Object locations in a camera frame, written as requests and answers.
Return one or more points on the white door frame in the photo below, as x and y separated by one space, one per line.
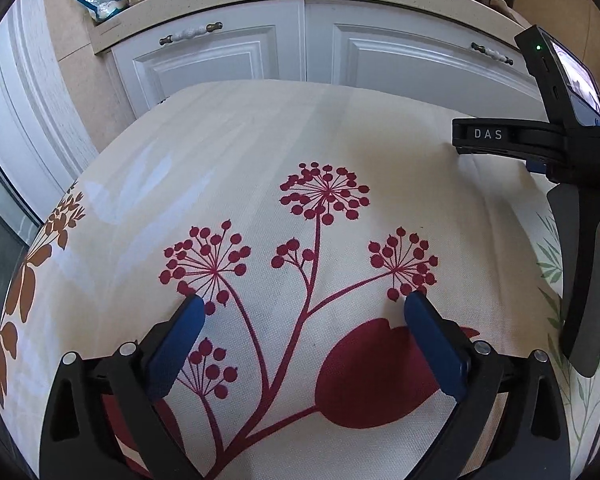
30 110

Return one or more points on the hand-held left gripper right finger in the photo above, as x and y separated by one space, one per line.
435 345

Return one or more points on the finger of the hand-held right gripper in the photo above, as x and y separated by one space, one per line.
537 166
485 135

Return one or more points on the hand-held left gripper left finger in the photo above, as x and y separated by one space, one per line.
172 345

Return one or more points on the white kitchen cabinets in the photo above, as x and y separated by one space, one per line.
230 55

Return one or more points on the floral tablecloth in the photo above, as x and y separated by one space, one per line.
280 135

